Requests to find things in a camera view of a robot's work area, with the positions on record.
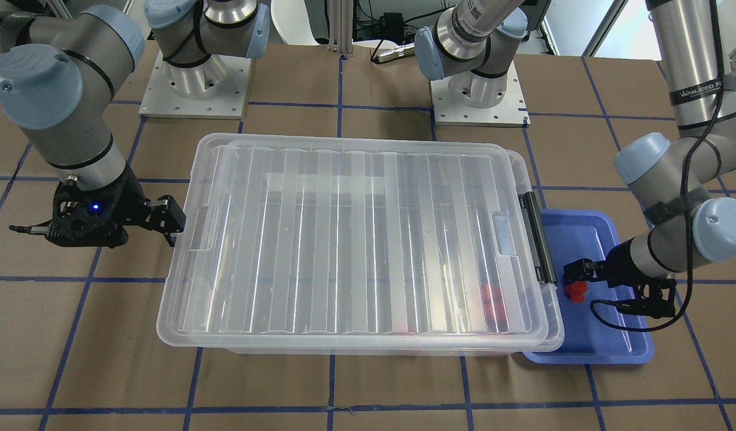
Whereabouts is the clear plastic box lid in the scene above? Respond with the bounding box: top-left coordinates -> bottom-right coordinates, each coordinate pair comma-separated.
156,133 -> 565,351

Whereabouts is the blue plastic tray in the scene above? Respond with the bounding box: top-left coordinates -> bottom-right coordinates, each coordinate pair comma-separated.
524,208 -> 653,365

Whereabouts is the black box latch handle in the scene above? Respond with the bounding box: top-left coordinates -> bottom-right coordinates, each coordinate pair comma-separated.
518,192 -> 558,286

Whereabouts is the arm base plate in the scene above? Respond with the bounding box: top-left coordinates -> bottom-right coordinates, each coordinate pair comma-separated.
429,63 -> 531,128
139,52 -> 253,120

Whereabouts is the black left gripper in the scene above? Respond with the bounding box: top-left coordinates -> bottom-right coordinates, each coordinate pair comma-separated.
562,240 -> 677,317

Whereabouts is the clear plastic storage box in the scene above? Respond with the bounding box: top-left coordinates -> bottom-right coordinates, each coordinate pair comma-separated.
188,141 -> 565,358

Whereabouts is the red block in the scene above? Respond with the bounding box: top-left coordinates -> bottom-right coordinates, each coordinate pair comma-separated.
563,281 -> 589,303
480,284 -> 507,325

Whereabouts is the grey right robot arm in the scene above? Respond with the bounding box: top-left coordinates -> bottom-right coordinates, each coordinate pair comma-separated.
0,1 -> 185,248

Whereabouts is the aluminium extrusion post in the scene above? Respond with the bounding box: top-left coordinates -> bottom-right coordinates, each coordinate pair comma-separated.
326,0 -> 354,57

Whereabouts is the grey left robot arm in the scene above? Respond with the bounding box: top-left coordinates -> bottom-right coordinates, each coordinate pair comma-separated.
414,1 -> 736,318

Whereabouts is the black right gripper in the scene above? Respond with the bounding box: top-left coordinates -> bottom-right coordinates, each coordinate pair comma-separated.
44,166 -> 187,248

